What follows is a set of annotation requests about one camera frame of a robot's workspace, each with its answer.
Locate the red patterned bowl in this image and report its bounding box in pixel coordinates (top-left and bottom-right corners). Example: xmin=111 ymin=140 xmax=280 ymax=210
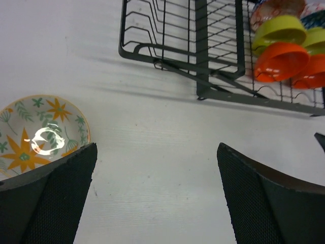
xmin=250 ymin=0 xmax=306 ymax=32

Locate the blue patterned bowl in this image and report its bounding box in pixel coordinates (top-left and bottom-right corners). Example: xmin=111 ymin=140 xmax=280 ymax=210
xmin=300 ymin=3 xmax=324 ymax=29

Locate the black wire dish rack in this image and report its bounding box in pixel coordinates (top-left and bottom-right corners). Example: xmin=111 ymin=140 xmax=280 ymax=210
xmin=118 ymin=1 xmax=324 ymax=117

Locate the orange bowl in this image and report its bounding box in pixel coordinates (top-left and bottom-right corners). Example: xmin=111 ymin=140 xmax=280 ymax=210
xmin=253 ymin=42 xmax=310 ymax=83
xmin=291 ymin=54 xmax=324 ymax=89

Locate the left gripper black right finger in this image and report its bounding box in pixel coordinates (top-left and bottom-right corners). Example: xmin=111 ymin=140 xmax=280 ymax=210
xmin=217 ymin=143 xmax=324 ymax=243

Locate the floral leaf pattern bowl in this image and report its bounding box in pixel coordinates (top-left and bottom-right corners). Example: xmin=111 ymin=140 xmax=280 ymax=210
xmin=1 ymin=95 xmax=90 ymax=180

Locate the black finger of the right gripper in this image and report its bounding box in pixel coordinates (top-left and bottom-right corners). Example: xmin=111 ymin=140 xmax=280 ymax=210
xmin=314 ymin=132 xmax=325 ymax=152

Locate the lime green bowl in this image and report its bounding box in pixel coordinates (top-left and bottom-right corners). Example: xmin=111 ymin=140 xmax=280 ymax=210
xmin=251 ymin=15 xmax=307 ymax=56
xmin=302 ymin=27 xmax=325 ymax=55

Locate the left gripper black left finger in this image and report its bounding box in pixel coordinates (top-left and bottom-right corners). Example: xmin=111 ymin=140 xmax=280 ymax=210
xmin=1 ymin=143 xmax=98 ymax=243

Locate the left lime green bowl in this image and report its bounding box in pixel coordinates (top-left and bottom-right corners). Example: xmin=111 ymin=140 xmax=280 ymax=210
xmin=251 ymin=15 xmax=307 ymax=56

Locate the right lime green bowl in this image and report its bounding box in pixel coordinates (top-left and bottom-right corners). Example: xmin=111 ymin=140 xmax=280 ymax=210
xmin=302 ymin=27 xmax=325 ymax=55

